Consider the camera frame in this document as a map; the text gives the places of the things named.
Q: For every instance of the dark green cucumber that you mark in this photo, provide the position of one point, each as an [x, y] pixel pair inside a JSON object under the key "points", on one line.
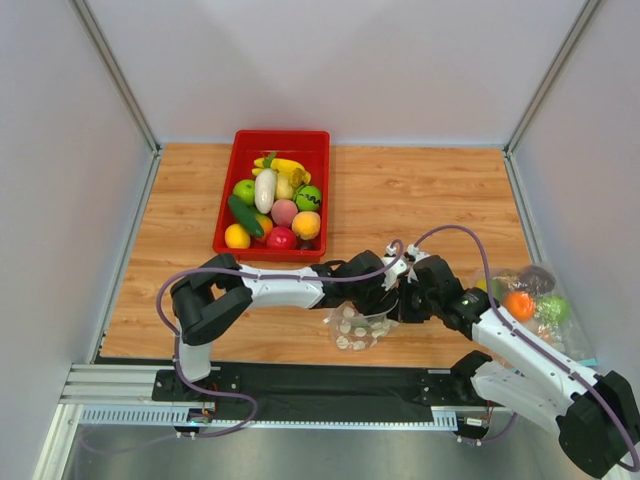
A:
{"points": [[244, 216]]}

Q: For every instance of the small green watermelon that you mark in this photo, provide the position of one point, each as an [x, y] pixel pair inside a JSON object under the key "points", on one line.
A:
{"points": [[308, 198]]}

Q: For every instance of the left aluminium frame post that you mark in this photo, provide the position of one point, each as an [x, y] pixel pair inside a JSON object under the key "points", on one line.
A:
{"points": [[98, 39]]}

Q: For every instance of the polka dot zip bag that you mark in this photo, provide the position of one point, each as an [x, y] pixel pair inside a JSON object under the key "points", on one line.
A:
{"points": [[351, 330]]}

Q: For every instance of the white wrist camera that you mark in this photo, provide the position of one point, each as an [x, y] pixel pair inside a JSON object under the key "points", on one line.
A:
{"points": [[394, 262], [413, 254]]}

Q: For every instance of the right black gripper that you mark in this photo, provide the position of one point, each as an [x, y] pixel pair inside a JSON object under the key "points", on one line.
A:
{"points": [[409, 300]]}

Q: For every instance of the dark purple plum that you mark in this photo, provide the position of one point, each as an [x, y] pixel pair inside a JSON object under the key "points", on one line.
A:
{"points": [[306, 245]]}

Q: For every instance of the yellow banana bunch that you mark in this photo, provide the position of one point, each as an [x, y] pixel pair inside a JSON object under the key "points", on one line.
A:
{"points": [[294, 172]]}

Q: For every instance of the green apple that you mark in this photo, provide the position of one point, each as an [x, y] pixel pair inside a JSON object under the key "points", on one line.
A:
{"points": [[245, 191]]}

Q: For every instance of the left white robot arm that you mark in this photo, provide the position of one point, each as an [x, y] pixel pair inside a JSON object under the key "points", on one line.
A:
{"points": [[206, 301]]}

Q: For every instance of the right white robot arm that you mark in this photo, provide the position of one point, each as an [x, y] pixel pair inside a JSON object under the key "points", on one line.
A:
{"points": [[593, 416]]}

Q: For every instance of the red plastic bin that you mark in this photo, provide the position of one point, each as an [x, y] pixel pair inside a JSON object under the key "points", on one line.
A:
{"points": [[275, 199]]}

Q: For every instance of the right aluminium frame post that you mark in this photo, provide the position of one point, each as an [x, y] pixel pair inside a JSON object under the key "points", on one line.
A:
{"points": [[561, 59]]}

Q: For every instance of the white radish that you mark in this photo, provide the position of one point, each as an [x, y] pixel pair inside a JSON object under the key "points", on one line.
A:
{"points": [[265, 185]]}

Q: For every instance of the white slotted cable duct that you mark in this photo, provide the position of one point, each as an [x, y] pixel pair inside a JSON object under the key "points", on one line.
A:
{"points": [[437, 419]]}

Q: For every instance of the red pomegranate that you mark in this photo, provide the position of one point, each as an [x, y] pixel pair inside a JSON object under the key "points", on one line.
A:
{"points": [[281, 238]]}

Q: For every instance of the aluminium frame post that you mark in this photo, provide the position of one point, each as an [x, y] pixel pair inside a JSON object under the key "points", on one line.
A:
{"points": [[98, 39], [561, 59]]}

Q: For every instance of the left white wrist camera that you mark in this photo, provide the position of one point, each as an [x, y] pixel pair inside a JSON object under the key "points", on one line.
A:
{"points": [[394, 262]]}

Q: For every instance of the yellow orange peach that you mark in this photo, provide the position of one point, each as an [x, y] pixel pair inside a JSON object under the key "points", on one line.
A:
{"points": [[306, 225]]}

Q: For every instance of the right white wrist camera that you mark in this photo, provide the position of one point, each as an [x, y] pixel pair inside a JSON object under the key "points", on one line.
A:
{"points": [[413, 254]]}

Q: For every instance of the green orange mango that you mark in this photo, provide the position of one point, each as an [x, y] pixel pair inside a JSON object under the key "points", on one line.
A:
{"points": [[266, 225]]}

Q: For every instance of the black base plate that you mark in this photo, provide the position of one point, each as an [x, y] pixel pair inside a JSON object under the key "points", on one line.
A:
{"points": [[343, 392]]}

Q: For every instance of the yellow pear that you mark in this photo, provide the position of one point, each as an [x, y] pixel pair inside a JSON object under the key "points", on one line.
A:
{"points": [[284, 188]]}

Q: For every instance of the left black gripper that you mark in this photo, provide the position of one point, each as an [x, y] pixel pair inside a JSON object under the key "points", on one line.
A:
{"points": [[379, 300]]}

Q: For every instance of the pink peach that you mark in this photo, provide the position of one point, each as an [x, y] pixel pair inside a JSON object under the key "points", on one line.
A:
{"points": [[283, 212]]}

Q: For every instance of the clear bag of spare food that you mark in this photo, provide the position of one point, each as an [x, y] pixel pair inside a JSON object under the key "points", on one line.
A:
{"points": [[532, 296]]}

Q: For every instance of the aluminium front rail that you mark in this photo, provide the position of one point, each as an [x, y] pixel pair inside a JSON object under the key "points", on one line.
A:
{"points": [[110, 384]]}

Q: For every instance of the yellow lemon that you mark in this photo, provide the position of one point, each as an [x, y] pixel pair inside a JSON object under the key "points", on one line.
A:
{"points": [[237, 237]]}

